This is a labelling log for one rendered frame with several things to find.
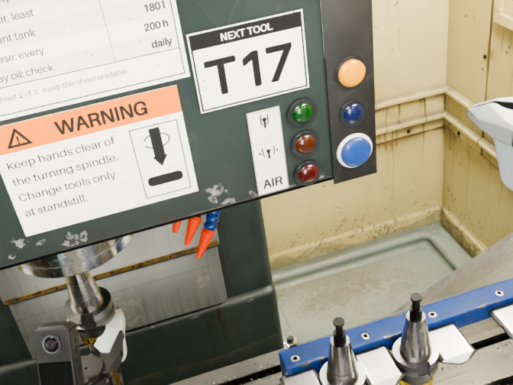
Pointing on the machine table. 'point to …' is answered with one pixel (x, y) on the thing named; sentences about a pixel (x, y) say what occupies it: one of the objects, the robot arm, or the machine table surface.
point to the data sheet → (85, 50)
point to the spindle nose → (75, 260)
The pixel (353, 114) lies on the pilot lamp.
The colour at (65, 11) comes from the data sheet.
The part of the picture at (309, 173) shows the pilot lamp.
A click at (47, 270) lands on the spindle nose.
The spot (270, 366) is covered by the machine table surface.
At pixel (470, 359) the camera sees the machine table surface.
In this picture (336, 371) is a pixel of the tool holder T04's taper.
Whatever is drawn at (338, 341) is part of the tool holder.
